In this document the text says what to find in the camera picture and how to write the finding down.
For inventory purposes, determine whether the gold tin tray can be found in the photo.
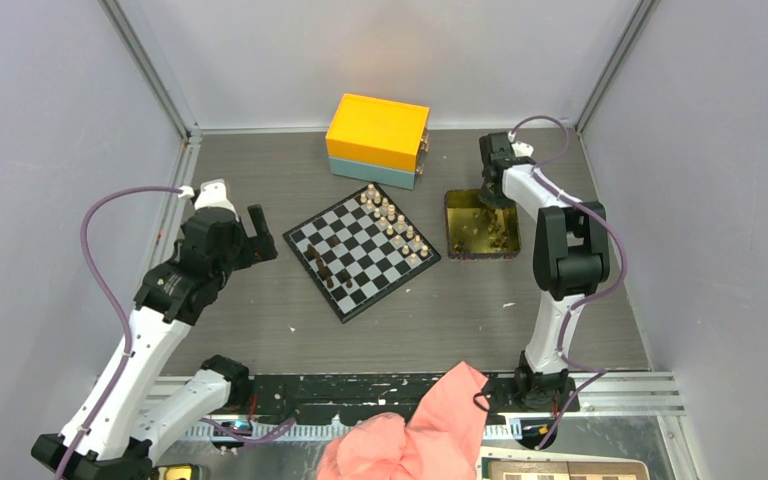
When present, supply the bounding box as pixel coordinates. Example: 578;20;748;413
444;189;522;261

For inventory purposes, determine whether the black white chess board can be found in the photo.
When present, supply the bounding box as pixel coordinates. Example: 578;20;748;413
283;183;441;324

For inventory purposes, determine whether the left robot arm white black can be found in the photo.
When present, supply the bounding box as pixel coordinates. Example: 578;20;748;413
31;204;277;479

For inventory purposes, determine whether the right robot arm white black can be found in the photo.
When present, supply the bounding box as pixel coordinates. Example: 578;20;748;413
478;132;611;411

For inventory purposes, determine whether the yellow and teal box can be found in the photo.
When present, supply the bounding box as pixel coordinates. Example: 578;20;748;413
325;93;430;190

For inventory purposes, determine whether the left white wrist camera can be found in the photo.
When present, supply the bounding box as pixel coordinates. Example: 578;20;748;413
177;179;239;219

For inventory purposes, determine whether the pink cloth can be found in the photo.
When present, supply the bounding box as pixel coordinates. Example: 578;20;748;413
316;362;488;479

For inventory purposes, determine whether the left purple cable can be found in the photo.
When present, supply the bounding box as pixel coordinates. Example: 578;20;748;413
52;185;299;480

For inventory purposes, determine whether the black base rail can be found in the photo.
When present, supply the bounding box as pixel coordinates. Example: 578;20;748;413
216;372;576;426

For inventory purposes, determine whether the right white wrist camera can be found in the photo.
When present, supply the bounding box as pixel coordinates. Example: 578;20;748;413
511;141;534;158

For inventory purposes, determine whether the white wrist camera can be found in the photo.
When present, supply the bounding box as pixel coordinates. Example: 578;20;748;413
177;179;239;219
511;141;534;158

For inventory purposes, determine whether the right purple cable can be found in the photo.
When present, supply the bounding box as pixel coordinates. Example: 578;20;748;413
508;115;628;452

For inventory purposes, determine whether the purple cable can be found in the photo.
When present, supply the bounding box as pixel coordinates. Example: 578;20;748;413
52;185;299;480
508;115;628;452

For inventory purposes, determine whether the gold tin at bottom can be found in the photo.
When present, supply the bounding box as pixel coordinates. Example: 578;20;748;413
149;464;203;480

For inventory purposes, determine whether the wooden chess board box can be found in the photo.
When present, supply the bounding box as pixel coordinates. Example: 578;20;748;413
487;460;649;480

